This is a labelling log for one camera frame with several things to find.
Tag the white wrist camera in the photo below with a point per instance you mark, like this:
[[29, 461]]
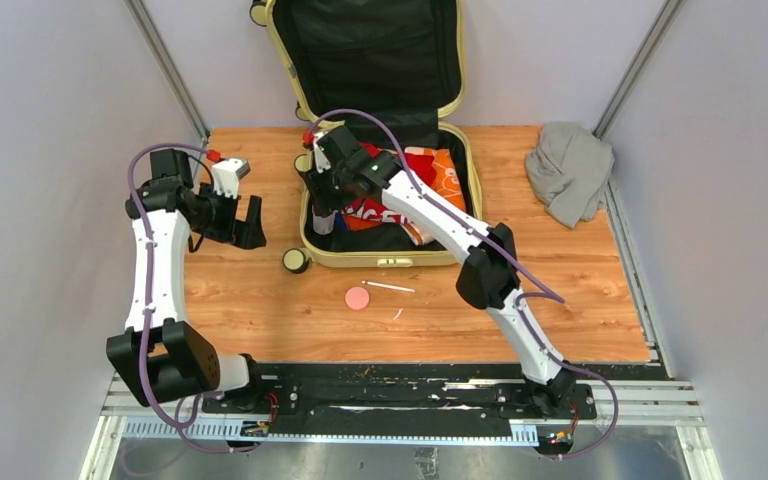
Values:
[[320, 159], [227, 175]]

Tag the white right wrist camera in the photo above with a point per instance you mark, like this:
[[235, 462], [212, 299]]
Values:
[[320, 159]]

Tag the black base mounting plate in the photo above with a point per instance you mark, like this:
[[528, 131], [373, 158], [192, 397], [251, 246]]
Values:
[[403, 399]]

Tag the white thin stick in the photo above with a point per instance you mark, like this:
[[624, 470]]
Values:
[[388, 286]]

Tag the grey crumpled cloth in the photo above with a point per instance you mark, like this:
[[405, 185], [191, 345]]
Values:
[[568, 171]]

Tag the orange white patterned garment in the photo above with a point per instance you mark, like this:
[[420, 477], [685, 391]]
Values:
[[440, 185]]

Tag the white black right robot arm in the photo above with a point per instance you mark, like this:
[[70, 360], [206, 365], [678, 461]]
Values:
[[489, 271]]

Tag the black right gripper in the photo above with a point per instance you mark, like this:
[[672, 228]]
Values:
[[325, 201]]

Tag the red printed shirt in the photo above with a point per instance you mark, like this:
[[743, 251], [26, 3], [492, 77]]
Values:
[[372, 212]]

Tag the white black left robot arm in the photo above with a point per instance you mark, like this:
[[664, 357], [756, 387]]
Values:
[[179, 196]]

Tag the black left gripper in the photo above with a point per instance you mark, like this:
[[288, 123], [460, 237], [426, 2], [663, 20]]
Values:
[[248, 233]]

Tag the pink round lid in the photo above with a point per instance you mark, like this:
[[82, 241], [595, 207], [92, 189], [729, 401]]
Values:
[[357, 298]]

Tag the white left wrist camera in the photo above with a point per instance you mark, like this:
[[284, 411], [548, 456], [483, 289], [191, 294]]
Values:
[[227, 175]]

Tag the clear plastic cup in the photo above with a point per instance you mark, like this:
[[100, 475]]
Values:
[[323, 224]]

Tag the cream open suitcase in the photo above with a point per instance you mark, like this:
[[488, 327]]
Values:
[[392, 71]]

